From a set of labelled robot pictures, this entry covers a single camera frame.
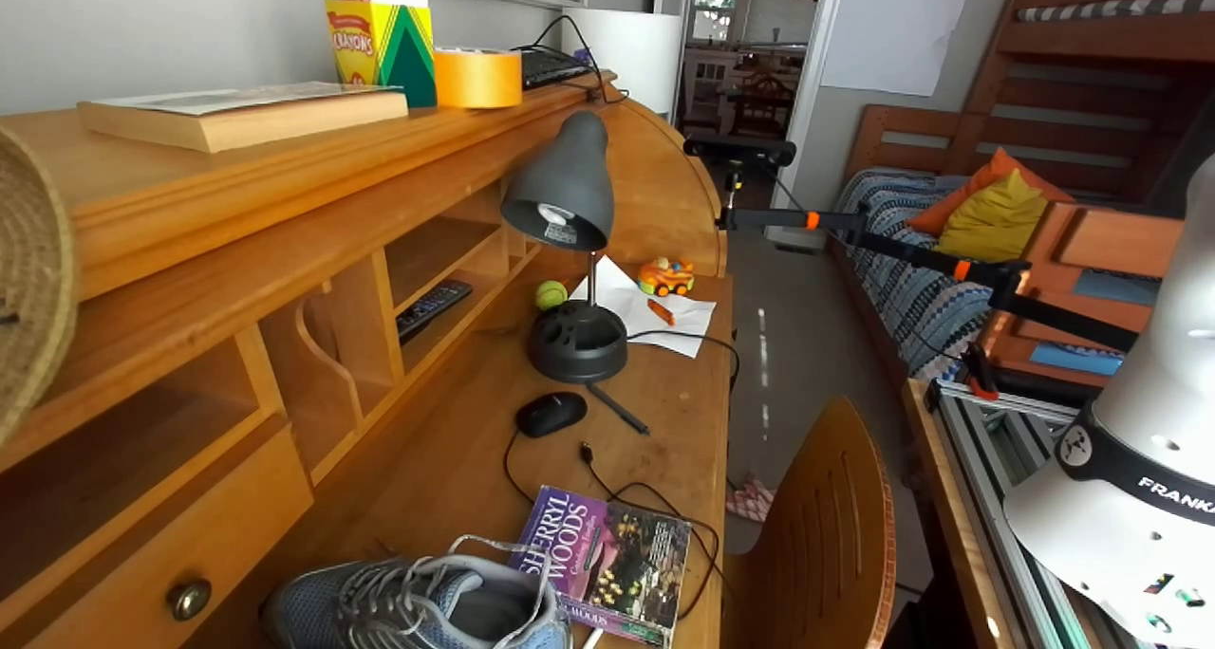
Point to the yellow tennis ball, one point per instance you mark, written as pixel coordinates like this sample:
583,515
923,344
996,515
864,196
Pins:
551,295

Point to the wooden tray with blue panels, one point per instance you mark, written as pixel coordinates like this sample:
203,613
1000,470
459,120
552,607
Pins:
1111,241

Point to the purple paperback book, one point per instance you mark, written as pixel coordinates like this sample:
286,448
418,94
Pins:
607,559

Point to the white paper sheet on wall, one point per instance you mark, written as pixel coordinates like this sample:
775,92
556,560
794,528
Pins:
892,27

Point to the yellow green crayon box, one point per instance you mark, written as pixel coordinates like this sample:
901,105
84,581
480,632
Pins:
380,51

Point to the yellow pillow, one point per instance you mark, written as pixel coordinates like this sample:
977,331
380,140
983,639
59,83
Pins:
992,222

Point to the grey sneaker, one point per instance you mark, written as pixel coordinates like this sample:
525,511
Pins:
399,602

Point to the black computer mouse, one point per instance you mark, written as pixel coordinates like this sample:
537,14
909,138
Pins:
551,414

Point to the wooden roll-top desk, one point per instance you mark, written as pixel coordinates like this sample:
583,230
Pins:
475,440

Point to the pink patterned cloth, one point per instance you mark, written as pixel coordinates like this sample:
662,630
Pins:
750,500

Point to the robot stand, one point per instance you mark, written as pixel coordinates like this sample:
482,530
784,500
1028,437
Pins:
997,440

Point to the dark wooden dining chair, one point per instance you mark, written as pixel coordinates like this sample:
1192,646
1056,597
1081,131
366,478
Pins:
759,103

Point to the drawer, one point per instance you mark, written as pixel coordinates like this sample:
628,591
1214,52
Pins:
142,554

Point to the camera on mount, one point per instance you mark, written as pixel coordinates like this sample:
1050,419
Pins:
911,250

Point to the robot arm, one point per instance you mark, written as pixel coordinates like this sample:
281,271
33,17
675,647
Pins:
1149,383

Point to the yellow tape roll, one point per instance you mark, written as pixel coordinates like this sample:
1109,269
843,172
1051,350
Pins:
477,80

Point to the black keyboard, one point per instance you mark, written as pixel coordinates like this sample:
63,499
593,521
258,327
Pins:
551,66

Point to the orange toy car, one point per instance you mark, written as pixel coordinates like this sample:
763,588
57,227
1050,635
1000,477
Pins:
666,276

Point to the woven straw hat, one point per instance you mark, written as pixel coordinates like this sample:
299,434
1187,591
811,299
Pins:
33,288

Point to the orange pillow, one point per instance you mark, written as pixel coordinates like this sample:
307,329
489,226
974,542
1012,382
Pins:
1006,167

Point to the black remote control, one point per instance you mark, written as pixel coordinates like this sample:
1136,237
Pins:
434,309

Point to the large flat hardcover book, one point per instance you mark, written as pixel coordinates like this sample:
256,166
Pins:
247,116

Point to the orange marker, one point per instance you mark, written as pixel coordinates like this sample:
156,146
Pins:
662,312

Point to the black orange clamp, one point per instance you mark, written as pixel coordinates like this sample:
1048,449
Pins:
980,374

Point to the black pen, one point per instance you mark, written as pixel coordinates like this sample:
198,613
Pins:
619,410

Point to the wooden bunk bed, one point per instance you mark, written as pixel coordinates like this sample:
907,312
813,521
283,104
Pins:
1073,108

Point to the grey desk lamp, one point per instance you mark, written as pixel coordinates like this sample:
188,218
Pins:
565,189

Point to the blue patterned bedspread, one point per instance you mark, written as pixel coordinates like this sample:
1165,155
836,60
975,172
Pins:
911,298

